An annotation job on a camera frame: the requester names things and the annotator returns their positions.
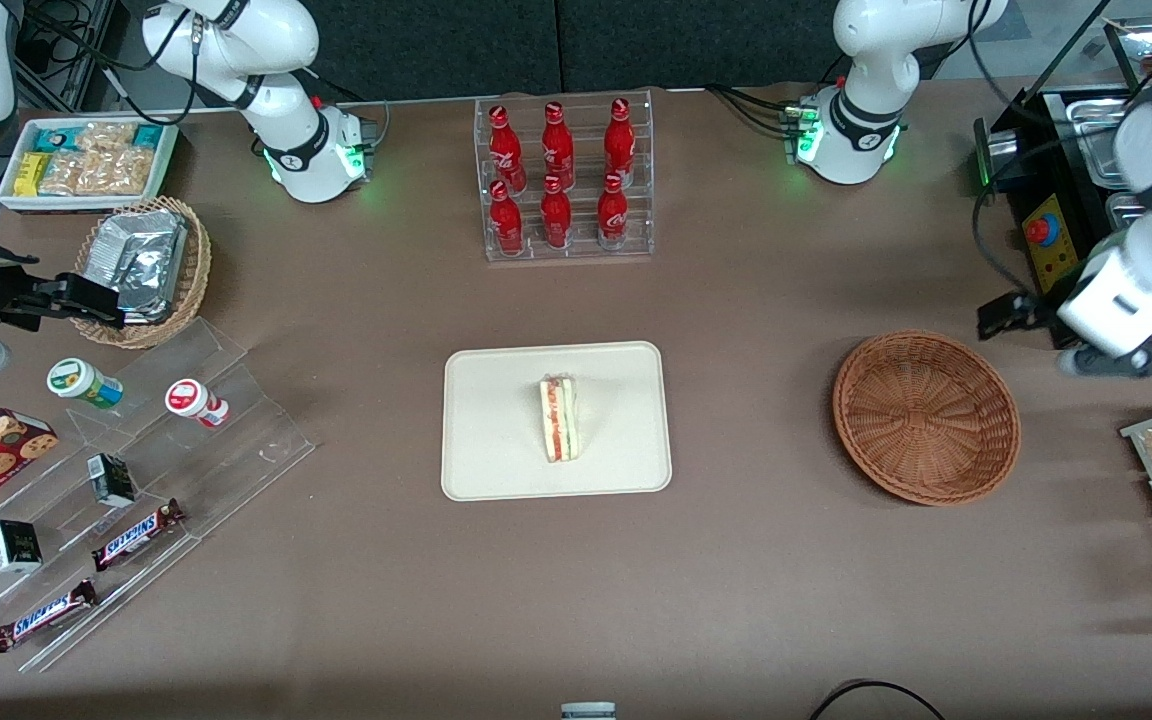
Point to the green lid snack cup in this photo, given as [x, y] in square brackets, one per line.
[81, 382]

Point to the triangle sandwich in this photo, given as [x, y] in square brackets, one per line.
[558, 420]

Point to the white snack tray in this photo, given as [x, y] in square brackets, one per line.
[6, 195]

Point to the teal snack packet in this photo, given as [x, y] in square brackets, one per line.
[148, 136]
[54, 140]

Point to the cream plastic tray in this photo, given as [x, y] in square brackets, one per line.
[496, 430]

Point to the clear acrylic bottle rack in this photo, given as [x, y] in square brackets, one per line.
[581, 250]

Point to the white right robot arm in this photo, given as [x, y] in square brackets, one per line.
[286, 40]

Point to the brown Snickers bar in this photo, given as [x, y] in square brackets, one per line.
[136, 535]
[44, 615]

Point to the small grey white object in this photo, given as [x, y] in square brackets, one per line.
[588, 711]

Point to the clear peanut snack bag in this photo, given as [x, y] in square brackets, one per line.
[106, 136]
[66, 173]
[124, 172]

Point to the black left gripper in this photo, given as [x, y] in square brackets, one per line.
[1019, 311]

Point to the yellow snack packet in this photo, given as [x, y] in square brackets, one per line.
[31, 175]

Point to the red cola bottle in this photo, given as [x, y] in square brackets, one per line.
[506, 222]
[556, 215]
[504, 150]
[557, 148]
[613, 213]
[619, 142]

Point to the light wicker basket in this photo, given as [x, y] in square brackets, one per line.
[194, 270]

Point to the red lid snack cup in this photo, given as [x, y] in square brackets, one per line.
[191, 400]

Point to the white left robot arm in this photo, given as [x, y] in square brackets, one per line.
[1151, 260]

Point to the clear acrylic stepped stand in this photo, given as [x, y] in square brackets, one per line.
[236, 450]

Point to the brown wicker basket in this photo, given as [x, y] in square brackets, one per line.
[926, 415]

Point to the silver foil package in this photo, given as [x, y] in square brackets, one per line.
[141, 255]

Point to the black machine with yellow panel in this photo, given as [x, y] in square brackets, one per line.
[1051, 245]

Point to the small black carton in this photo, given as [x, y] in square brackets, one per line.
[14, 546]
[111, 480]

